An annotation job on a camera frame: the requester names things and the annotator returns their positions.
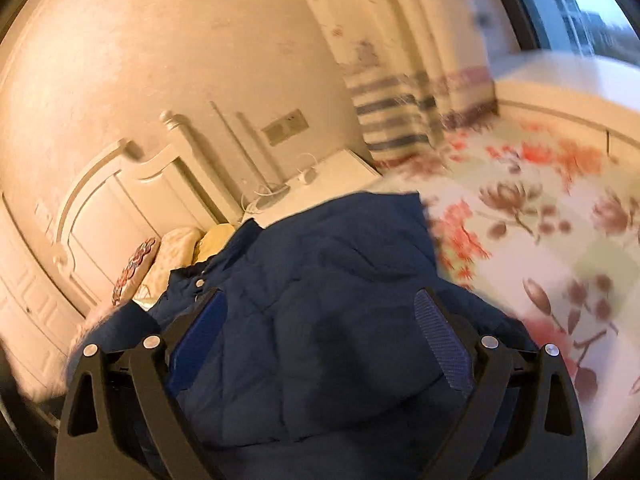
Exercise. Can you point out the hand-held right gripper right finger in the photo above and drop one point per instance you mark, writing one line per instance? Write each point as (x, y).
(442, 340)

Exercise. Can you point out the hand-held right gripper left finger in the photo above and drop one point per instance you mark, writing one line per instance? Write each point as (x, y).
(197, 340)

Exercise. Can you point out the navy blue puffer jacket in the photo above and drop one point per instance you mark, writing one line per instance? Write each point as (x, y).
(320, 310)

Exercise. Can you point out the cream patterned pillow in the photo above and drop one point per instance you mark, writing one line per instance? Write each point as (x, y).
(172, 255)

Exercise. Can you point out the embroidered pillow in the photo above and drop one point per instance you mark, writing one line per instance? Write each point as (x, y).
(135, 270)

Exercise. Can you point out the yellow pillow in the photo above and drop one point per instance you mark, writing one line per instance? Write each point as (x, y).
(215, 240)

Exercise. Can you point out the floral bedsheet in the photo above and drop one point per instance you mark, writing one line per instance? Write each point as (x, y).
(525, 240)

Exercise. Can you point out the white wooden headboard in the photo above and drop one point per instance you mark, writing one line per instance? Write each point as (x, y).
(100, 220)

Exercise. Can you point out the white nightstand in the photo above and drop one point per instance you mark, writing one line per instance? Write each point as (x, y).
(330, 185)

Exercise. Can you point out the white windowsill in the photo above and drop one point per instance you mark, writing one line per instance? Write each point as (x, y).
(575, 80)

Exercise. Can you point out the striped patterned curtain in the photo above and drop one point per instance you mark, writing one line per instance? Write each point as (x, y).
(400, 35)

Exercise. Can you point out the window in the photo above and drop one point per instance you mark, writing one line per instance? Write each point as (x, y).
(565, 0)

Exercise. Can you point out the wall outlet plate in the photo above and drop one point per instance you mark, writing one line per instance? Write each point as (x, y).
(285, 127)

